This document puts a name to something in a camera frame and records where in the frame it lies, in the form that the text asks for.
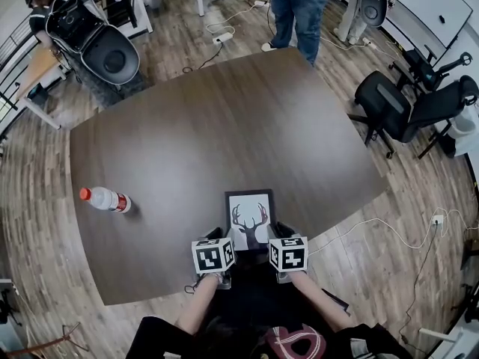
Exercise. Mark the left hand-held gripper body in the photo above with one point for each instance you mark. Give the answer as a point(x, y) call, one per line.
point(207, 258)

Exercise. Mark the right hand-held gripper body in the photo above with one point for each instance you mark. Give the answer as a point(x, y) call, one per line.
point(290, 256)

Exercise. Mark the framed deer picture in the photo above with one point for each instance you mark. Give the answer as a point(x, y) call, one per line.
point(249, 211)

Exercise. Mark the person's left forearm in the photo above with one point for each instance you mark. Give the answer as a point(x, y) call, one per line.
point(198, 305)

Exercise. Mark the person's right forearm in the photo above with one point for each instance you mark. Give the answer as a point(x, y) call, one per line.
point(318, 301)

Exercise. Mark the person's black shirt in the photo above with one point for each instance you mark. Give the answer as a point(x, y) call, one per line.
point(254, 305)

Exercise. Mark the black grey pack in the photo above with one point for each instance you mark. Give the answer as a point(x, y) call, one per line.
point(337, 301)

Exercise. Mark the plastic water bottle red cap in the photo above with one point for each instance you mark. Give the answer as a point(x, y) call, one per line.
point(106, 200)

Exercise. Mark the white power strip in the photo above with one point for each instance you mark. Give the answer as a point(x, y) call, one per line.
point(221, 38)
point(260, 2)
point(438, 221)
point(368, 43)

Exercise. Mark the black office chair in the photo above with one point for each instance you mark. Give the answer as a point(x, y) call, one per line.
point(423, 69)
point(389, 107)

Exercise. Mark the brown wooden stand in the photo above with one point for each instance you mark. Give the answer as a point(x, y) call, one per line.
point(41, 344)

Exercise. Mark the white cloth covered table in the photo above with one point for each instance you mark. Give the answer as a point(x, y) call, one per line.
point(466, 125)

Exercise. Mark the whiteboard on stand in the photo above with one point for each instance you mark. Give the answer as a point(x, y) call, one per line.
point(426, 9)

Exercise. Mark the black metal railing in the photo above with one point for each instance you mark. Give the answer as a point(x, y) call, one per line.
point(15, 62)

